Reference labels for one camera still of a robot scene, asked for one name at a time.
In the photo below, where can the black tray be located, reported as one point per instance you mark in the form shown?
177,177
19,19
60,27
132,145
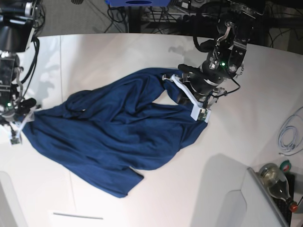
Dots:
283,208

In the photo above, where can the blue t-shirt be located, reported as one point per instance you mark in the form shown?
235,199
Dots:
106,135

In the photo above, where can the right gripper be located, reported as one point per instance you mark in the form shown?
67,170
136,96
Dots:
21,110

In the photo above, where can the blue box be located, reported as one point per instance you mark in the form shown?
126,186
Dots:
137,3

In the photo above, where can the clear plastic bottle red cap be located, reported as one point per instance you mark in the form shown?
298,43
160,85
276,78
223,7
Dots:
276,183

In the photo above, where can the green tape roll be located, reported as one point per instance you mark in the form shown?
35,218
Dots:
285,166

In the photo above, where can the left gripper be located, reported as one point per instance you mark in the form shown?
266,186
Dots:
205,81

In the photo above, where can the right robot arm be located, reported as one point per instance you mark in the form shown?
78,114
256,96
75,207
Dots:
18,20

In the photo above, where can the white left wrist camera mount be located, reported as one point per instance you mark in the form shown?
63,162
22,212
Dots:
200,111

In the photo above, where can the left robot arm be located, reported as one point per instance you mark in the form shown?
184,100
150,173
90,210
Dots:
235,22

